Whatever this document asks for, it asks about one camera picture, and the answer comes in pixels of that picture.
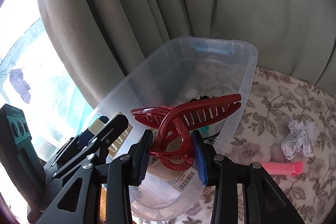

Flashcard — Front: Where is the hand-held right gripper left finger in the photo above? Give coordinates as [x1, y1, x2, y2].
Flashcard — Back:
[39, 130, 153, 224]

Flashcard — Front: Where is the pale green curtain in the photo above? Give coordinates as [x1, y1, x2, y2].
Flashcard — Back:
[126, 0, 336, 92]

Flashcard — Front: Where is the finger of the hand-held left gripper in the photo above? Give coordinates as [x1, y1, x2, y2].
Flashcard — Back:
[56, 116, 110, 159]
[43, 116, 130, 178]

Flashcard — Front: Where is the crumpled white paper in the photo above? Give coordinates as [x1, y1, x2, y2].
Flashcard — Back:
[281, 119, 318, 160]

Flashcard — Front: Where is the purple hanging cloth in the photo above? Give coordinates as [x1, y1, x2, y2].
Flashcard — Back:
[9, 69, 32, 104]

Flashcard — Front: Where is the pink hair roller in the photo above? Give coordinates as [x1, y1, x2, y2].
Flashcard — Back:
[261, 161, 304, 176]

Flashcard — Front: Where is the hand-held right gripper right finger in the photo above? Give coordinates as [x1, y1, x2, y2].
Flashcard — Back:
[191, 130, 305, 224]

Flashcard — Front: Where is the beige claw hair clip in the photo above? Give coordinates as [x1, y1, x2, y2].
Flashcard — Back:
[88, 111, 133, 160]

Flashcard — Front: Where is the red claw hair clip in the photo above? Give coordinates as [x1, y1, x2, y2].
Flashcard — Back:
[130, 93, 242, 174]

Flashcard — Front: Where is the floral blanket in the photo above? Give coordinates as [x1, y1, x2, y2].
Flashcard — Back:
[181, 65, 336, 224]

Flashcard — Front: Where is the beige curtain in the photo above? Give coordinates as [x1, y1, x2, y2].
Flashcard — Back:
[33, 0, 171, 109]

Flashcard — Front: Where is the clear plastic container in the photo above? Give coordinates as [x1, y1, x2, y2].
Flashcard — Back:
[89, 36, 259, 222]

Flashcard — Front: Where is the black wavy hair clip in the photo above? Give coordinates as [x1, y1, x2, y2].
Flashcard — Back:
[188, 94, 219, 104]

